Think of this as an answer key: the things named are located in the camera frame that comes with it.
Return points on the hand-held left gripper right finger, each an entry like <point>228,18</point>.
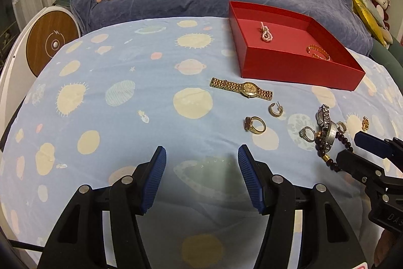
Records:
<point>248,180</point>

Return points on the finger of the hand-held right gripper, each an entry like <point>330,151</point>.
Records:
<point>371,144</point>
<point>355,163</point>

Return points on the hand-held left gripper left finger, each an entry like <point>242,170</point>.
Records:
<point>154,180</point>

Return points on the gold stud earring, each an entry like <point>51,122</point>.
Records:
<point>365,123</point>

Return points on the small hoop earring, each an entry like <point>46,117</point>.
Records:
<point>340,123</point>

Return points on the silver wristwatch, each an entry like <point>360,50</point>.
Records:
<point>324,117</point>

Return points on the gold hoop earring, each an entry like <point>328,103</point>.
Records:
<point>271,111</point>

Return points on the gold wristwatch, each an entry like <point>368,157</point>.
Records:
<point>248,89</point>

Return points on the red cardboard box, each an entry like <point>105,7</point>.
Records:
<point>283,73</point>

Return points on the planet print tablecloth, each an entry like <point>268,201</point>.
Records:
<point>126,130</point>

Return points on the green sofa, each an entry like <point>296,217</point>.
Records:
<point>390,58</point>

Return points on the cream plush cushion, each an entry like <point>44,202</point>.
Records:
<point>386,35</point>

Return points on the yellow cushion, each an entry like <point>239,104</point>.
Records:
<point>365,12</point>

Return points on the white round wood-top device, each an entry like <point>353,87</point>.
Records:
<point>41,45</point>

